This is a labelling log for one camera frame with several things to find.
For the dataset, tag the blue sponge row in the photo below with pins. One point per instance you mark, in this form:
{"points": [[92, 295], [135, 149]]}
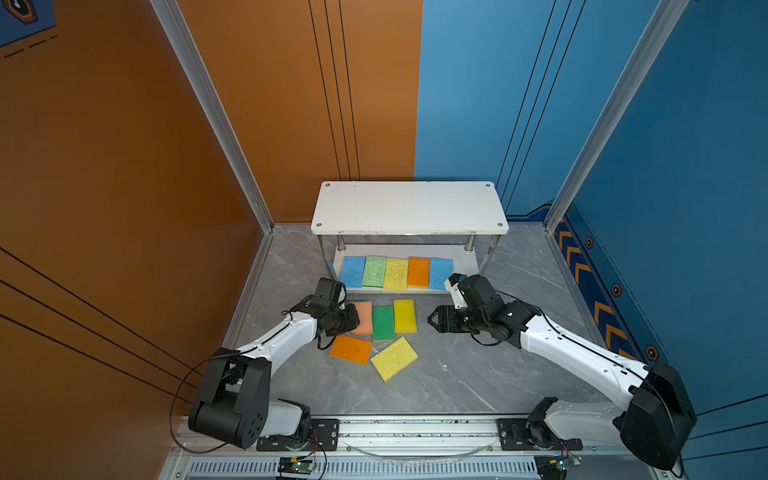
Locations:
{"points": [[352, 272], [440, 271]]}

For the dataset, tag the dark green sponge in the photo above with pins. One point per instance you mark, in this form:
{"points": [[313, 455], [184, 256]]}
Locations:
{"points": [[383, 321]]}

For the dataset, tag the pale yellow sponge tilted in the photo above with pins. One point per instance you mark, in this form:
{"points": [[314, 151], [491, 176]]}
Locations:
{"points": [[393, 359]]}

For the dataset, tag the orange sponge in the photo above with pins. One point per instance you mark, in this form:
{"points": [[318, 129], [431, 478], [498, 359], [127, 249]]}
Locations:
{"points": [[418, 272], [351, 349]]}

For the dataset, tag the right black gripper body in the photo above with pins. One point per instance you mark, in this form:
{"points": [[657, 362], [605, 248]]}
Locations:
{"points": [[467, 321]]}

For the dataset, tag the pale yellow sponge row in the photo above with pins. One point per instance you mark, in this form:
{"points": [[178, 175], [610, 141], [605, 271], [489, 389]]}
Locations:
{"points": [[396, 275]]}

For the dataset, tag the bright yellow sponge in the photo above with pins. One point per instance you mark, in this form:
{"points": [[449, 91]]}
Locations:
{"points": [[405, 321]]}

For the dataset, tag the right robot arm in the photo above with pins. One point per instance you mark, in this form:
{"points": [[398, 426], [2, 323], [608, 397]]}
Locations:
{"points": [[647, 408]]}

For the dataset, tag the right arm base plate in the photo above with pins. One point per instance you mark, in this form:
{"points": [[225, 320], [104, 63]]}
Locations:
{"points": [[519, 434]]}

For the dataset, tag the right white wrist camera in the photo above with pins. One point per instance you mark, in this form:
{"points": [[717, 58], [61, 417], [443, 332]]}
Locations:
{"points": [[452, 287]]}

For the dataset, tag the pink sponge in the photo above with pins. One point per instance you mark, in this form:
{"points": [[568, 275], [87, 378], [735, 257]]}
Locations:
{"points": [[364, 311]]}

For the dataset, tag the circuit board right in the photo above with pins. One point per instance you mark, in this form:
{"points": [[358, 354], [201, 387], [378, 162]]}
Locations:
{"points": [[556, 467]]}

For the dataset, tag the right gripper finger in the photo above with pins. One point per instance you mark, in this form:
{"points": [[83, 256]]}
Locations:
{"points": [[441, 312], [438, 326]]}

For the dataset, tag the aluminium front rail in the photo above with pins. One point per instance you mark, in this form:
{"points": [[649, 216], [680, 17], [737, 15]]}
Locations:
{"points": [[440, 446]]}

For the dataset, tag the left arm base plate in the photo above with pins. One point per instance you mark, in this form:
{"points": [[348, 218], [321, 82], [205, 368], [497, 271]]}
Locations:
{"points": [[321, 433]]}

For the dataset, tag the light green sponge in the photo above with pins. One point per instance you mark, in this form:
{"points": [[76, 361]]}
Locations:
{"points": [[374, 271]]}

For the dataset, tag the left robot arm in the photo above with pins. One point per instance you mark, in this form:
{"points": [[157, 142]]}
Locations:
{"points": [[233, 404]]}

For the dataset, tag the green circuit board left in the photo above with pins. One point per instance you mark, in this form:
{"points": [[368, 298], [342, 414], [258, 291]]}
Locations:
{"points": [[295, 466]]}

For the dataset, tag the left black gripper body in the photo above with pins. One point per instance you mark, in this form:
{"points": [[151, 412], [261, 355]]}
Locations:
{"points": [[335, 316]]}

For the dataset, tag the white two-tier shelf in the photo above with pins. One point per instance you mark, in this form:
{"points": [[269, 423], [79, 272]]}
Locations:
{"points": [[458, 220]]}

